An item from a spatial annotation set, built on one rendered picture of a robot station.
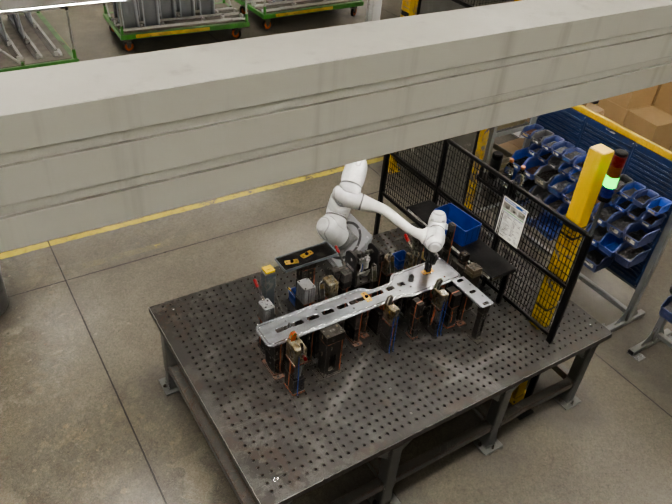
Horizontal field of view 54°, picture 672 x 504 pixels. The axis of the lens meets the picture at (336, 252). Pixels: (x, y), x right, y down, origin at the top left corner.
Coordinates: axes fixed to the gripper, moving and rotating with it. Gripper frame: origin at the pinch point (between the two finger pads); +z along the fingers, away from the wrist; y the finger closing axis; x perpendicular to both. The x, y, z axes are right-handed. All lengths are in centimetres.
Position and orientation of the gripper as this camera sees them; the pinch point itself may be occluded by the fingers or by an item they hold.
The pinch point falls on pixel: (428, 266)
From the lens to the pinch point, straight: 415.9
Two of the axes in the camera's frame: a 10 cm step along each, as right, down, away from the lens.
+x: 8.4, -2.8, 4.6
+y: 5.3, 5.5, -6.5
